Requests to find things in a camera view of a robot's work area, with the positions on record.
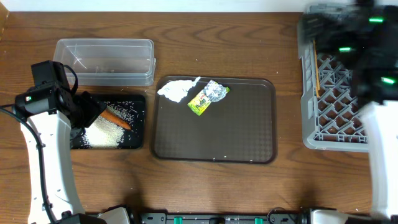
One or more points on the clear plastic bin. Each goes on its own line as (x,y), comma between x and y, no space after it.
(108,62)

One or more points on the dark brown serving tray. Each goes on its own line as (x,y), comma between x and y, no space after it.
(240,128)

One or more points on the green foil snack wrapper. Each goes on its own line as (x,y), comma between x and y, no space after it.
(212,92)

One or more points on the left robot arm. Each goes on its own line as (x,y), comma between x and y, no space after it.
(54,197)

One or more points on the orange carrot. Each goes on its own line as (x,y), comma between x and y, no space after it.
(113,118)

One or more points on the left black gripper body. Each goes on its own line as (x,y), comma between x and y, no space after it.
(89,111)

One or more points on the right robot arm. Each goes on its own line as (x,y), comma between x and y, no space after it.
(380,123)

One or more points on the crumpled white paper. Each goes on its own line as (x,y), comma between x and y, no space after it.
(177,90)

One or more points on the grey dishwasher rack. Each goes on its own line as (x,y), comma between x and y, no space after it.
(357,62)

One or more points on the pile of white rice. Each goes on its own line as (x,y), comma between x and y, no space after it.
(103,134)

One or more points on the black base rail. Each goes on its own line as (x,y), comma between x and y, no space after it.
(274,217)

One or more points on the black plastic bin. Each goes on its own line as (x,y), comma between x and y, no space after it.
(105,98)

